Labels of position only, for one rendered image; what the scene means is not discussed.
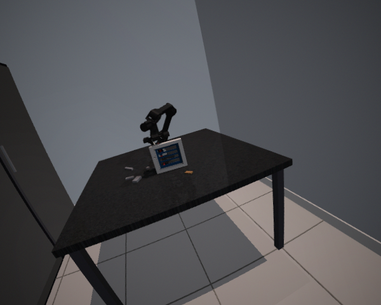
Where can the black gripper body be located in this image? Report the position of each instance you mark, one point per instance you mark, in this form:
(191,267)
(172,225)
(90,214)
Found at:
(148,139)

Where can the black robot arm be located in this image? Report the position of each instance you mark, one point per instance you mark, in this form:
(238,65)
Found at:
(156,114)

